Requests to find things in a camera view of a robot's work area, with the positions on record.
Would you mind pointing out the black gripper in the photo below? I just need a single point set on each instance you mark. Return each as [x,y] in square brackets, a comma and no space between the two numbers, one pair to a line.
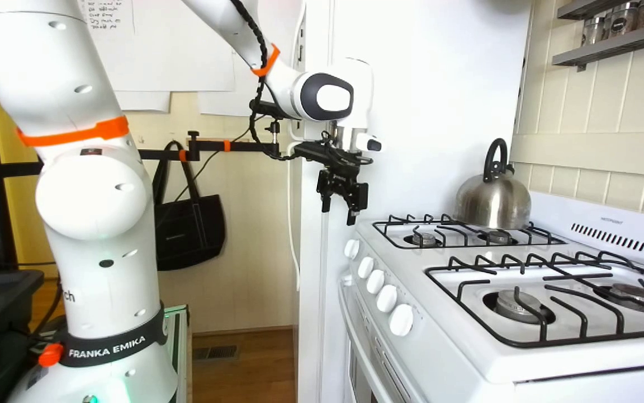
[346,184]

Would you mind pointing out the white stove knob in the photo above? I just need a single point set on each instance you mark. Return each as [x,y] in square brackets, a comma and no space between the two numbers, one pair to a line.
[400,318]
[364,268]
[385,299]
[374,280]
[351,249]

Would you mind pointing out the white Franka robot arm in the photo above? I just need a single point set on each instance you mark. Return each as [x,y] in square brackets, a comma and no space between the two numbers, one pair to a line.
[89,208]

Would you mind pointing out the black stove grate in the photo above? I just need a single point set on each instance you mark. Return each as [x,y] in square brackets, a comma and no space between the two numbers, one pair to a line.
[456,262]
[390,222]

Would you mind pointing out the white gas stove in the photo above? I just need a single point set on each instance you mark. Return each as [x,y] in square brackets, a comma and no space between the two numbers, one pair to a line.
[486,358]

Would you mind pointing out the round gas burner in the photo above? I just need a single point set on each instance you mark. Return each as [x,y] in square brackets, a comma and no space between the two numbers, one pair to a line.
[421,239]
[517,305]
[630,297]

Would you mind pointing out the black hanging bag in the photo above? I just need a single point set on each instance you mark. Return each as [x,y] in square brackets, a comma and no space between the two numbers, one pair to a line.
[187,231]

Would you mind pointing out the white refrigerator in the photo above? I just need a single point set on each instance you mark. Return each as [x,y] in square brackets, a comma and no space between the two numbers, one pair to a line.
[441,90]

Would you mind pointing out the white paper sheet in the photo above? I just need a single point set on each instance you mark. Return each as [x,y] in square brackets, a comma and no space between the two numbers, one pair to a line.
[144,101]
[166,52]
[222,101]

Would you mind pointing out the floor vent grille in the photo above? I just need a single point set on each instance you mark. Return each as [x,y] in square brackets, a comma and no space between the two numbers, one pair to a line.
[215,352]

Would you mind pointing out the black oblong camera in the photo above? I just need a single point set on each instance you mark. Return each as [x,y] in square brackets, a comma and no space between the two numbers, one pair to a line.
[268,110]

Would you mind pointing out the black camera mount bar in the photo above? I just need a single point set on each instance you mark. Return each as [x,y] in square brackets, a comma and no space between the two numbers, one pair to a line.
[211,148]

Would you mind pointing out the grey wall shelf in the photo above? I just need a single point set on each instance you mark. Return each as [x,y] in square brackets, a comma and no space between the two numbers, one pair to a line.
[619,46]
[579,9]

